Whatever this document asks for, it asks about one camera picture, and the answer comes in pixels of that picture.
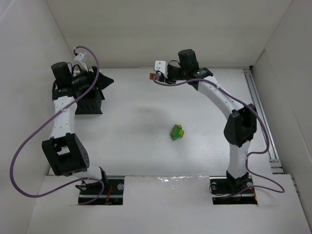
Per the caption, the orange lego plate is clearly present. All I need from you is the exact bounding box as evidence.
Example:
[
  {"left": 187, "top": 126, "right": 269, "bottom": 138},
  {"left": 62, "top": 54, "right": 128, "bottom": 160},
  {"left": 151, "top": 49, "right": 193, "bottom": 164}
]
[{"left": 149, "top": 73, "right": 156, "bottom": 79}]

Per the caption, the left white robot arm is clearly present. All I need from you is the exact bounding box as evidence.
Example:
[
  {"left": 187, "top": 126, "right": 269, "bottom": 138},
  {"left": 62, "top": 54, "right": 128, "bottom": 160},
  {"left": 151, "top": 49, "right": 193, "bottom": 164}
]
[{"left": 41, "top": 62, "right": 114, "bottom": 188}]

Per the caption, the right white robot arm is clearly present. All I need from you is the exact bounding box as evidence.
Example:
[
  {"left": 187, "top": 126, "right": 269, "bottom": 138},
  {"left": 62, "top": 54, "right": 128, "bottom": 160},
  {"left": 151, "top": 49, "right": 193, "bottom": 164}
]
[{"left": 155, "top": 49, "right": 257, "bottom": 194}]

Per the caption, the black slotted container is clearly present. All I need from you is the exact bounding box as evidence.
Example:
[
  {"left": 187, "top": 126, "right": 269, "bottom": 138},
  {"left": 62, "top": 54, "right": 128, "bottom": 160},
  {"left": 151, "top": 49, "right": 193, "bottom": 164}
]
[{"left": 75, "top": 89, "right": 105, "bottom": 115}]

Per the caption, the green and orange lego stack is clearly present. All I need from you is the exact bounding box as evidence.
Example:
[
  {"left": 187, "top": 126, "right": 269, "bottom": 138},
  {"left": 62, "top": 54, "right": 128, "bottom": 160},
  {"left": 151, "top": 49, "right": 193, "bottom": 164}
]
[{"left": 170, "top": 124, "right": 182, "bottom": 140}]

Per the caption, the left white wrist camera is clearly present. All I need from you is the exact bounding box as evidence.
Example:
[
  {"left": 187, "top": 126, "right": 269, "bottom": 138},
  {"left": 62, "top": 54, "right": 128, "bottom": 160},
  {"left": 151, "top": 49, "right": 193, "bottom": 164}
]
[{"left": 74, "top": 52, "right": 89, "bottom": 71}]

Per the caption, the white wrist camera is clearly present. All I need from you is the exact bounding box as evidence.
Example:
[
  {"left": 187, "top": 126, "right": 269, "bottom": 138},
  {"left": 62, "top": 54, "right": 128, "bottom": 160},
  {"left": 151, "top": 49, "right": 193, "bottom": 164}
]
[
  {"left": 74, "top": 52, "right": 89, "bottom": 71},
  {"left": 154, "top": 60, "right": 168, "bottom": 77}
]

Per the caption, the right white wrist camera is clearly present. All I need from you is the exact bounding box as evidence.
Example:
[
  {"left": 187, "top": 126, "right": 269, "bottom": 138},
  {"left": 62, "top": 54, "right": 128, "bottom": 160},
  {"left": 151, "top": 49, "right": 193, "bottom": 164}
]
[{"left": 154, "top": 60, "right": 168, "bottom": 77}]

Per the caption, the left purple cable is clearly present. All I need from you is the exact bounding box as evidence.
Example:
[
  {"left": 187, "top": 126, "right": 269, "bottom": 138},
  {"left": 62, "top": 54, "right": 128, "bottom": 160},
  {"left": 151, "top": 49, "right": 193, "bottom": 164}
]
[{"left": 9, "top": 45, "right": 105, "bottom": 205}]

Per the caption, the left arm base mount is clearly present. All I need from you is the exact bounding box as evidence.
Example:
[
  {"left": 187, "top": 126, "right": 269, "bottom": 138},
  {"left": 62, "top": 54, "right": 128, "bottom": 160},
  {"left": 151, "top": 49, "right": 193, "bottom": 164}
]
[{"left": 78, "top": 176, "right": 124, "bottom": 206}]

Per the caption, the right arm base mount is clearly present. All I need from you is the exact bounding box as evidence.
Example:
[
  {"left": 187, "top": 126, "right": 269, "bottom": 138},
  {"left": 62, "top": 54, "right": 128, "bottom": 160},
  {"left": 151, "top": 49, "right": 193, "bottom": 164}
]
[{"left": 209, "top": 176, "right": 258, "bottom": 205}]

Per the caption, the aluminium rail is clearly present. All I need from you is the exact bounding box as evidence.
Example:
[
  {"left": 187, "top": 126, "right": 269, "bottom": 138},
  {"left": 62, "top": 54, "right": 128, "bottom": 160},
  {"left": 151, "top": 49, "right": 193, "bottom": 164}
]
[{"left": 243, "top": 67, "right": 284, "bottom": 174}]

